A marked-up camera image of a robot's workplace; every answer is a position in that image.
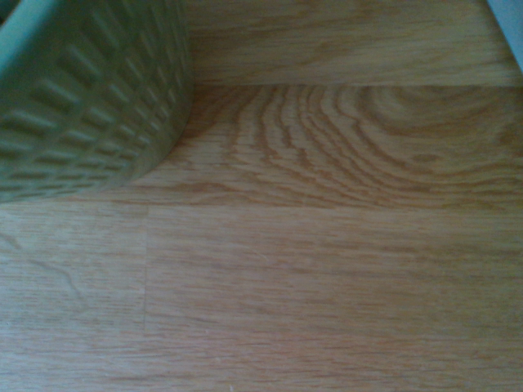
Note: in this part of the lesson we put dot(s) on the green ribbed ceramic utensil holder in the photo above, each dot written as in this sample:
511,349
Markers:
81,102

